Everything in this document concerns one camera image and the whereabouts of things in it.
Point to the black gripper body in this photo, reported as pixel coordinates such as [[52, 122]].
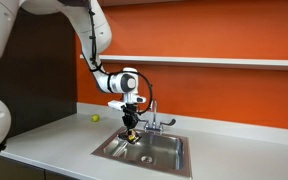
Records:
[[130, 118]]

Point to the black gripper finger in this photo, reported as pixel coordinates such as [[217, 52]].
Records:
[[134, 133], [127, 133]]

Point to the black orange snack bag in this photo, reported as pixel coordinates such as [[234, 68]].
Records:
[[131, 139]]

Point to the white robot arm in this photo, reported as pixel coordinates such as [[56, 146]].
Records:
[[90, 26]]

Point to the stainless steel sink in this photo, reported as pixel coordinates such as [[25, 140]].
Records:
[[161, 152]]

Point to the chrome faucet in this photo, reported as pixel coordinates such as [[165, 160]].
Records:
[[153, 125]]

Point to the yellow-green lime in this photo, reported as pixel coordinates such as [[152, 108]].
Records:
[[95, 118]]

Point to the dark tall cabinet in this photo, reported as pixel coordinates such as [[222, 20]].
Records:
[[38, 71]]

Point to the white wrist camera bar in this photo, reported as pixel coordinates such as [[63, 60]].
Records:
[[119, 105]]

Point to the white wall shelf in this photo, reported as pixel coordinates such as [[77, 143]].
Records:
[[263, 64]]

